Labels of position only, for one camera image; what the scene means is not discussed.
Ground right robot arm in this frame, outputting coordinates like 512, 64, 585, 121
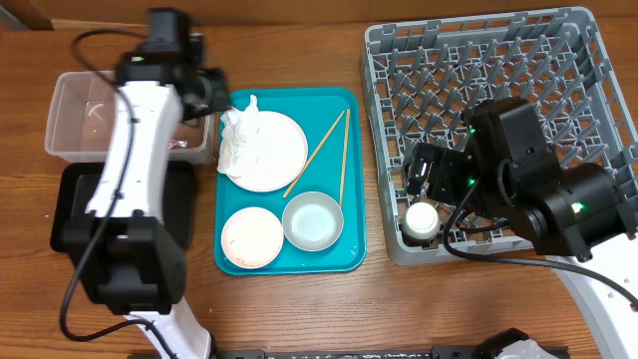
403, 97, 637, 358

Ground left wooden chopstick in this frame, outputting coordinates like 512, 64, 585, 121
283, 110, 348, 198

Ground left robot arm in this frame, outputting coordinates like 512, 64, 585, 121
59, 8, 230, 358

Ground white napkin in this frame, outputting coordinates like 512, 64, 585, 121
217, 95, 260, 178

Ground pink bowl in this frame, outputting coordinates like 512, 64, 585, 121
220, 206, 284, 269

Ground right wooden chopstick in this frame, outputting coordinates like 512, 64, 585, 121
339, 109, 351, 207

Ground white cup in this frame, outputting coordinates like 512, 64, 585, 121
402, 201, 441, 240

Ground grey bowl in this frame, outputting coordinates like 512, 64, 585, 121
281, 191, 344, 252

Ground black tray bin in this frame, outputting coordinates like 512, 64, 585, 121
50, 161, 197, 252

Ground rice grains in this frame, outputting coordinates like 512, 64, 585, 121
229, 237, 270, 266

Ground teal plastic tray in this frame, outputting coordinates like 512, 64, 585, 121
213, 88, 367, 275

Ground wooden chopstick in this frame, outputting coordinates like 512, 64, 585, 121
339, 109, 351, 207
283, 110, 348, 198

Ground clear plastic bin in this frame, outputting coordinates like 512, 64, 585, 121
45, 72, 214, 165

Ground large white plate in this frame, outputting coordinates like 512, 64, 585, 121
225, 111, 308, 192

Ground grey dishwasher rack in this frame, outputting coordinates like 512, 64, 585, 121
362, 7, 637, 265

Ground red sauce packet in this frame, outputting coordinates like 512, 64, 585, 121
168, 140, 188, 150

